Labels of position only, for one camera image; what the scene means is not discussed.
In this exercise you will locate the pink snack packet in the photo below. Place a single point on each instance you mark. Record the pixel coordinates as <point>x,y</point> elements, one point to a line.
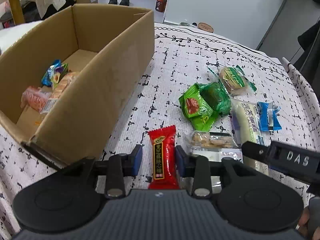
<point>36,98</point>

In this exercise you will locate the blue candy packet in box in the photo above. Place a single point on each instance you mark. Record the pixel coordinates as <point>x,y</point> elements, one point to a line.
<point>55,72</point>

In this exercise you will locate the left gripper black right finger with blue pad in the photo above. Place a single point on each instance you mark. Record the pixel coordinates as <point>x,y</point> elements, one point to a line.
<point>201,170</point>

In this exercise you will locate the dark green snack packet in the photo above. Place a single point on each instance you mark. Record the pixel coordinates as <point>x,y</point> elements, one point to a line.
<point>216,95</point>

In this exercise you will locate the brown cardboard box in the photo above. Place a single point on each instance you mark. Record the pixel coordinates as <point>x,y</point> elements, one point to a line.
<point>110,46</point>

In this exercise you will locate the light green snack packet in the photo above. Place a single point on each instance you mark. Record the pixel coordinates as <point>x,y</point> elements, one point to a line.
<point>197,110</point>

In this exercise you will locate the clear white cracker pack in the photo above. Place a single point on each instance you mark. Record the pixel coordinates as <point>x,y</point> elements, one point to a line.
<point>212,145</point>

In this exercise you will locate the long white cake pack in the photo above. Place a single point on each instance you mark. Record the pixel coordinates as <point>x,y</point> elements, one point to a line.
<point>245,122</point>

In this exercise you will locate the person's hand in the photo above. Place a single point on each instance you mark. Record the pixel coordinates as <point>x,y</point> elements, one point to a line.
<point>302,226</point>

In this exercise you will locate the round cake green wrapper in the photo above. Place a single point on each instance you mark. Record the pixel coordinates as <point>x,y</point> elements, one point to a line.
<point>234,80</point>

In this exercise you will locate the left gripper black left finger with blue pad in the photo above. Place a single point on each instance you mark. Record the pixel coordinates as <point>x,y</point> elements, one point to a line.
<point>115,169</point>

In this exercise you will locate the black chair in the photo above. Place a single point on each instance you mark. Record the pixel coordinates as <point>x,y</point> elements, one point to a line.
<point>308,62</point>

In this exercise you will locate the brown lidded jar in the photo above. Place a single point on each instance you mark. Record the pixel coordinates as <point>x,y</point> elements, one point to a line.
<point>205,27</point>

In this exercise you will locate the red drink bottle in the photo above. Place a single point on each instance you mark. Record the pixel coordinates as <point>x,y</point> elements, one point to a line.
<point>160,5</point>

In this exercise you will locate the white patterned bed cloth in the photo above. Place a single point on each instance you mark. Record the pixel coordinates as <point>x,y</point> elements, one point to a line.
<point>182,58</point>

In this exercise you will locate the right black shoe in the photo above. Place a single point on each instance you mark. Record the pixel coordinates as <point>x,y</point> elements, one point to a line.
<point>125,2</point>

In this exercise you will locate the left black shoe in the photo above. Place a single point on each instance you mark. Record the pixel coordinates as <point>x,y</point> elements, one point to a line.
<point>115,2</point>

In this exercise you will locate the black shoe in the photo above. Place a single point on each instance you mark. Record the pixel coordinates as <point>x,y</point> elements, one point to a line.
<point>125,2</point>
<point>115,2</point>

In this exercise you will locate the orange biscuit pack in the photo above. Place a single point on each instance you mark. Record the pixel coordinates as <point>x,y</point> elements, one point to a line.
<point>58,91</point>

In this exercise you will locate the blue white snack packet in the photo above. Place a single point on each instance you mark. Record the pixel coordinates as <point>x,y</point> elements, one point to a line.
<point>268,120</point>

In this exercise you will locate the red candy bar wrapper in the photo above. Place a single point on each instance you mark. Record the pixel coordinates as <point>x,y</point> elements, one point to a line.
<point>163,159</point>

